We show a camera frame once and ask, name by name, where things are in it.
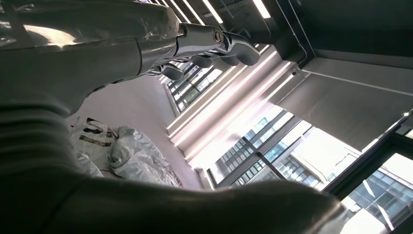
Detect white parcel bag red logo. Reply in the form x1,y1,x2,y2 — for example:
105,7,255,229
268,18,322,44
69,117,118,178

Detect crumpled grey parcel bag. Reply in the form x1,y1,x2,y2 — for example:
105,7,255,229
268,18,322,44
108,126,183,189

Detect white roller blind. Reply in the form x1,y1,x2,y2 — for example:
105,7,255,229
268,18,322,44
277,58,413,153

